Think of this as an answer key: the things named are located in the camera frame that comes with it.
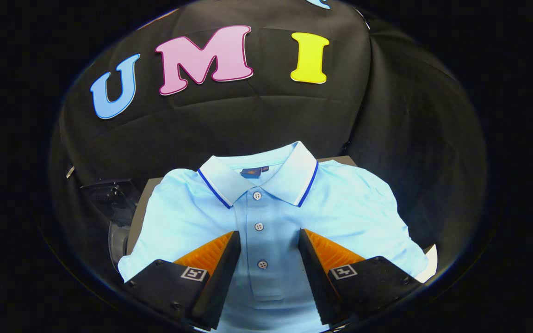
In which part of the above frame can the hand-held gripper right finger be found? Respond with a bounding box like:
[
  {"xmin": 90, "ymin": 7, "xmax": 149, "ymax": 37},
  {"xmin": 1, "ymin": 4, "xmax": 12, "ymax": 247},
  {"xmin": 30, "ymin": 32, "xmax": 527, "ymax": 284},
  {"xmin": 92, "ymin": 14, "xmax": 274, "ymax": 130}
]
[{"xmin": 298, "ymin": 228, "xmax": 422, "ymax": 325}]

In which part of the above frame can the dark washing machine lid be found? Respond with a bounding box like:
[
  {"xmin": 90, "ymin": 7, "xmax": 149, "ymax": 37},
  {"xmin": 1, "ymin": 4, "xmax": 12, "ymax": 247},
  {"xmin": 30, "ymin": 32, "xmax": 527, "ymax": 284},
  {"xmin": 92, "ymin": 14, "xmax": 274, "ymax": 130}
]
[{"xmin": 81, "ymin": 179, "xmax": 143, "ymax": 223}]

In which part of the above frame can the grey washing machine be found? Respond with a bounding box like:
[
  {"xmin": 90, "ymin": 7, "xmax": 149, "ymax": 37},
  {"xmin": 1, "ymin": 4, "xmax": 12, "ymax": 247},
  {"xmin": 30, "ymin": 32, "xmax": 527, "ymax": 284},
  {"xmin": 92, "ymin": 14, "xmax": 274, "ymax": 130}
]
[{"xmin": 108, "ymin": 220, "xmax": 130, "ymax": 269}]

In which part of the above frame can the light blue polo shirt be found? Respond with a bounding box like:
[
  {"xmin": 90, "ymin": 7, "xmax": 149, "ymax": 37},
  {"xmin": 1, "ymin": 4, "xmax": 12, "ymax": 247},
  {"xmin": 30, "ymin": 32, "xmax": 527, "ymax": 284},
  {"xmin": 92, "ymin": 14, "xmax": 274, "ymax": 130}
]
[{"xmin": 118, "ymin": 141, "xmax": 429, "ymax": 333}]

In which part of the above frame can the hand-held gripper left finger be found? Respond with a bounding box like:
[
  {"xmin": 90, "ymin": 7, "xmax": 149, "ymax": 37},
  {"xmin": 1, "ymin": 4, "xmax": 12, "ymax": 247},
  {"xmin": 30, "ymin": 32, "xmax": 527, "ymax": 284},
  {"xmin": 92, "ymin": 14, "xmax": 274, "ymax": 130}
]
[{"xmin": 122, "ymin": 230, "xmax": 242, "ymax": 330}]

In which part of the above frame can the black backdrop cloth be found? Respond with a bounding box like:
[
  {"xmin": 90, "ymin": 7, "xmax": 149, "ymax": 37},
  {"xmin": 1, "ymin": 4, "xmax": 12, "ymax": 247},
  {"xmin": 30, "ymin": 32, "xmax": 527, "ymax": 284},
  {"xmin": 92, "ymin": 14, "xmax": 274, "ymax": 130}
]
[{"xmin": 49, "ymin": 0, "xmax": 487, "ymax": 278}]

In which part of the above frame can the grey cabinet with dark top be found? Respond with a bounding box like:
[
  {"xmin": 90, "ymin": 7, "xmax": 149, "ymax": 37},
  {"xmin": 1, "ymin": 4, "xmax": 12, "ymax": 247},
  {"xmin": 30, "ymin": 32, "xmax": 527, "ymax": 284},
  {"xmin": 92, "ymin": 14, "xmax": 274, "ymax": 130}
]
[{"xmin": 125, "ymin": 156, "xmax": 438, "ymax": 284}]

